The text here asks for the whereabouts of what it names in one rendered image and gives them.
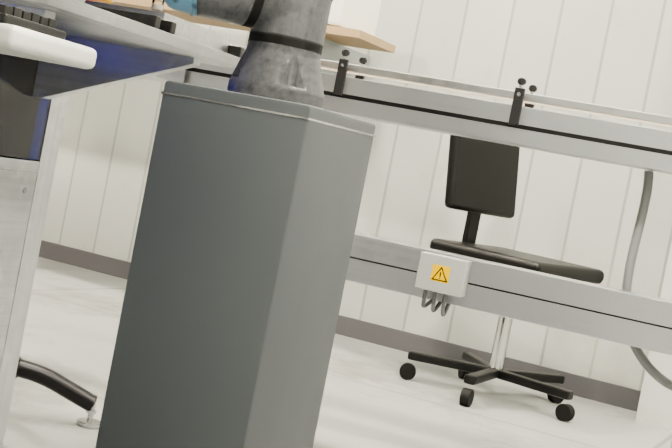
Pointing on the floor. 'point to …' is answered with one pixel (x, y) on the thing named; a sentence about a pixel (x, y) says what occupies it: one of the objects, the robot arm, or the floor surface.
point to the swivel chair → (487, 198)
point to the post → (38, 211)
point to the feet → (61, 389)
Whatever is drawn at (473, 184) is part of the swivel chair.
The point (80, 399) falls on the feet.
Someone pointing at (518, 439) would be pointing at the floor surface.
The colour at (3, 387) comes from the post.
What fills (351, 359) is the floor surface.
